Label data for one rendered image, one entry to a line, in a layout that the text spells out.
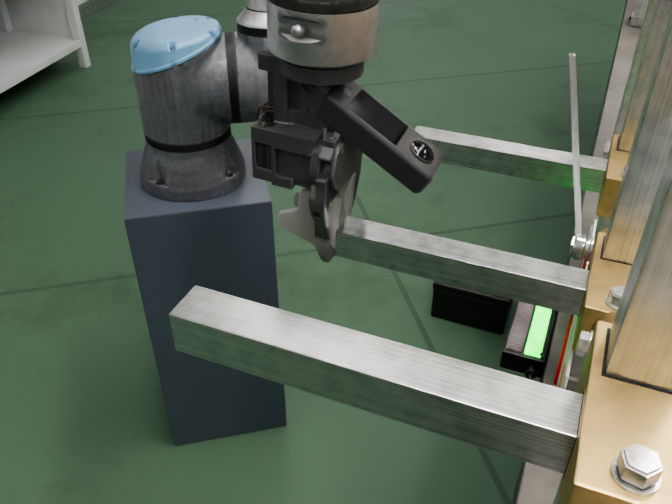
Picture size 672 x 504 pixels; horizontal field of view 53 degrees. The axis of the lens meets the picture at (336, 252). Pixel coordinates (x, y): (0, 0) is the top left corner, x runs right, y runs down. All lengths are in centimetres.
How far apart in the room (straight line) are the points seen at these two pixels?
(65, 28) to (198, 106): 251
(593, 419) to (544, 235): 189
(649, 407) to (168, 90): 91
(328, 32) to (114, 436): 125
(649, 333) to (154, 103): 93
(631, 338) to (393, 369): 12
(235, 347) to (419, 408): 11
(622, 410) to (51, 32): 347
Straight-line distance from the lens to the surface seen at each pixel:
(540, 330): 80
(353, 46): 54
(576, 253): 67
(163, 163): 119
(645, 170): 59
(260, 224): 120
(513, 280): 61
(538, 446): 37
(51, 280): 212
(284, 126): 60
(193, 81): 112
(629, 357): 37
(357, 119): 57
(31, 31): 375
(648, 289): 34
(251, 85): 112
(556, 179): 84
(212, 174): 119
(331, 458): 152
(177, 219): 118
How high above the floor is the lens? 122
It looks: 37 degrees down
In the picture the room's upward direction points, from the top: straight up
